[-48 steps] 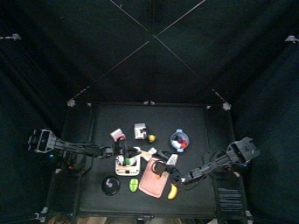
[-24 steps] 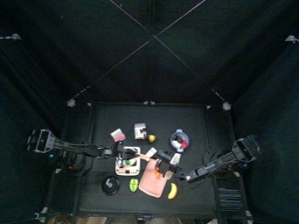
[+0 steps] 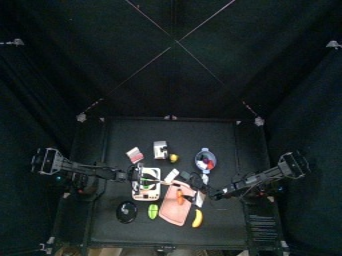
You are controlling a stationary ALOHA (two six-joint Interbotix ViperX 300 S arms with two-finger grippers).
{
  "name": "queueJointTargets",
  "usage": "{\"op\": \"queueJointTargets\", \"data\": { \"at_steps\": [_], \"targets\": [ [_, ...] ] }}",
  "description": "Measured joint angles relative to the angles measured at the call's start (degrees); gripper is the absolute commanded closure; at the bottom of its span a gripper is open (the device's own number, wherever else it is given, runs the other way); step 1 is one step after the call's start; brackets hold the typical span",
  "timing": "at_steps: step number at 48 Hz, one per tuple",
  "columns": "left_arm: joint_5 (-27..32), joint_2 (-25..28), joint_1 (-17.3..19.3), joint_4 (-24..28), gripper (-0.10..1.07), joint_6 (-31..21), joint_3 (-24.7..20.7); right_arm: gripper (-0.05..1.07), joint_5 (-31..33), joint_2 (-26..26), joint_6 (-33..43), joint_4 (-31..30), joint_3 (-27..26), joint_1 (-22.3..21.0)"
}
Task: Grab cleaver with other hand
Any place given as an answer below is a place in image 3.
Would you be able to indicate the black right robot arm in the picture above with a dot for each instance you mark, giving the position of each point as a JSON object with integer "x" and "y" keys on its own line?
{"x": 284, "y": 166}

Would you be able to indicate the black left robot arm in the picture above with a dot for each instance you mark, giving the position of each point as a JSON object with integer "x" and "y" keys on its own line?
{"x": 88, "y": 168}

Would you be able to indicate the white kitchen scale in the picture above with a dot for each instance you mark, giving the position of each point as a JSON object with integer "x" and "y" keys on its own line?
{"x": 144, "y": 195}

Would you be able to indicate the yellow toy banana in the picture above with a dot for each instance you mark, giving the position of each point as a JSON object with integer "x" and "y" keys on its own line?
{"x": 196, "y": 218}

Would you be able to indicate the pink cutting board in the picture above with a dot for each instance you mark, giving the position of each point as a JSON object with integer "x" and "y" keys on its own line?
{"x": 172, "y": 211}

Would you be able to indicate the yellow toy lemon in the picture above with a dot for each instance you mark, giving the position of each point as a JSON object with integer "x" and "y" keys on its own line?
{"x": 173, "y": 158}

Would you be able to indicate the green toy vegetable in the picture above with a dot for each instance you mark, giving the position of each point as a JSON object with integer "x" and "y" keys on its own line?
{"x": 144, "y": 182}

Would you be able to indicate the red toy food piece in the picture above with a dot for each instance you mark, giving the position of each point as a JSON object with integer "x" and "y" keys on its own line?
{"x": 209, "y": 164}

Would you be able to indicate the small white block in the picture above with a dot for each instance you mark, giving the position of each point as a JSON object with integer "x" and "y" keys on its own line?
{"x": 171, "y": 175}

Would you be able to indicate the pink and white box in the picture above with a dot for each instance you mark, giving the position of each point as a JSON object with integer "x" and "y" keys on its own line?
{"x": 135, "y": 154}

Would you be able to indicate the white grey toy machine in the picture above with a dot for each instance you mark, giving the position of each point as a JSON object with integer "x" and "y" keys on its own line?
{"x": 160, "y": 150}

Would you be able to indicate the green toy lime half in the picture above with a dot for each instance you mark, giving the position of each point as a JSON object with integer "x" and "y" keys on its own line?
{"x": 152, "y": 211}

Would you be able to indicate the white toy food piece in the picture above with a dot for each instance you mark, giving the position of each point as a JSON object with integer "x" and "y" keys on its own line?
{"x": 201, "y": 164}

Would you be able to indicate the blue grey toy pot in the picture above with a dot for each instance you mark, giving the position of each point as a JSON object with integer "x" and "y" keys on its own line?
{"x": 204, "y": 154}

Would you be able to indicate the orange toy carrot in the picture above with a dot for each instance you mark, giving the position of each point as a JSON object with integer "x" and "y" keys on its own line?
{"x": 179, "y": 198}

